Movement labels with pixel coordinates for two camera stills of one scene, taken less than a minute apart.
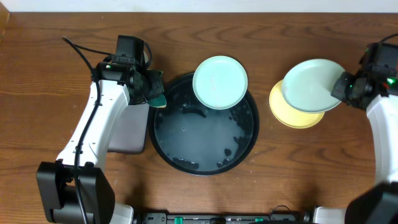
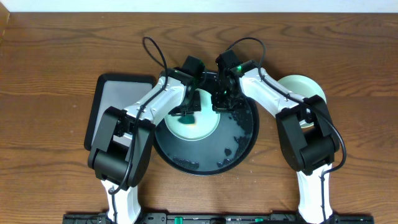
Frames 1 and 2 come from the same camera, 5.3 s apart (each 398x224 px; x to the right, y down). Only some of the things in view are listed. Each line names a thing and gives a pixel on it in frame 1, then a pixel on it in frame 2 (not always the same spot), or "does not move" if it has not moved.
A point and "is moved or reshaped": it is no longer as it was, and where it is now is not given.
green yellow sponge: x=156 y=96 is moved or reshaped
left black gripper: x=137 y=99 -> x=197 y=97
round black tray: x=196 y=140 does not move
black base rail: x=275 y=218 does not move
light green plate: x=220 y=83 is moved or reshaped
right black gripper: x=339 y=87 -> x=219 y=106
